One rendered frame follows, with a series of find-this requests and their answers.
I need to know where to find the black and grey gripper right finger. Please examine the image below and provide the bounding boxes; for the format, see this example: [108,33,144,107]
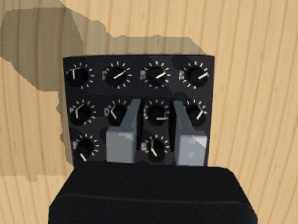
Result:
[168,100,207,166]

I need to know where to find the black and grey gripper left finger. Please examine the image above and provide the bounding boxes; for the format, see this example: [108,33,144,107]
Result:
[106,99,144,163]

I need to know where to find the black knob box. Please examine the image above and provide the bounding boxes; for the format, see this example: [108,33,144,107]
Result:
[63,54,215,168]

